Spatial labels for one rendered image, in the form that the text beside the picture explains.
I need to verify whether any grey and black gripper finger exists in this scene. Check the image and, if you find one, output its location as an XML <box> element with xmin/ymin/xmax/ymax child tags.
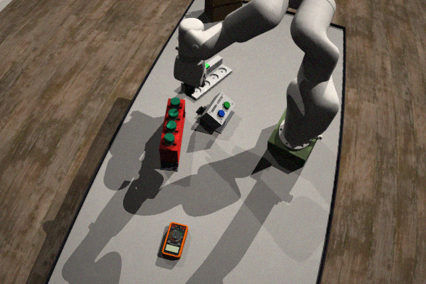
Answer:
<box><xmin>188</xmin><ymin>76</ymin><xmax>205</xmax><ymax>97</ymax></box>
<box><xmin>183</xmin><ymin>82</ymin><xmax>190</xmax><ymax>96</ymax></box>

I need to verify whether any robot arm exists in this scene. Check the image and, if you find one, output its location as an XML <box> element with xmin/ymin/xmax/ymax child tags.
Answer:
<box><xmin>175</xmin><ymin>0</ymin><xmax>339</xmax><ymax>150</ymax></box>

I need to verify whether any orange digital multimeter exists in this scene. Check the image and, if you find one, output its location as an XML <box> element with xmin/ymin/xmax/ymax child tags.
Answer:
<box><xmin>162</xmin><ymin>222</ymin><xmax>188</xmax><ymax>259</ymax></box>

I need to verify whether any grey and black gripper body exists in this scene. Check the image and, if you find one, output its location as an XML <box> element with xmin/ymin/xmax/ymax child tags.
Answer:
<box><xmin>174</xmin><ymin>54</ymin><xmax>206</xmax><ymax>87</ymax></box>

